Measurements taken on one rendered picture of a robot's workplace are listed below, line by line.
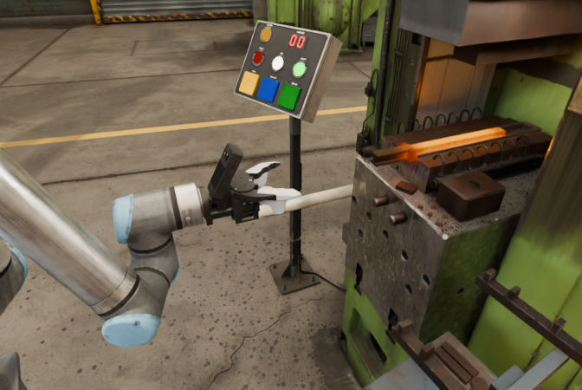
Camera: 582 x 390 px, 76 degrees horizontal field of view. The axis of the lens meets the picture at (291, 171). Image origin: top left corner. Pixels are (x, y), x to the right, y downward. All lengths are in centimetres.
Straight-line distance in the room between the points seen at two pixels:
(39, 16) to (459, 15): 877
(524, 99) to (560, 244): 55
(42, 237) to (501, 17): 90
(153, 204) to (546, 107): 110
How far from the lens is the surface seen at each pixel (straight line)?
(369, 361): 154
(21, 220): 66
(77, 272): 69
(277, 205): 79
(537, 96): 134
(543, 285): 102
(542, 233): 97
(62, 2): 907
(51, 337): 203
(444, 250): 90
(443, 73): 122
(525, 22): 96
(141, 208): 77
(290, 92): 125
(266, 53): 138
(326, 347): 173
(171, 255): 84
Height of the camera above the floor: 145
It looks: 32 degrees down
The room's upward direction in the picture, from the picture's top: straight up
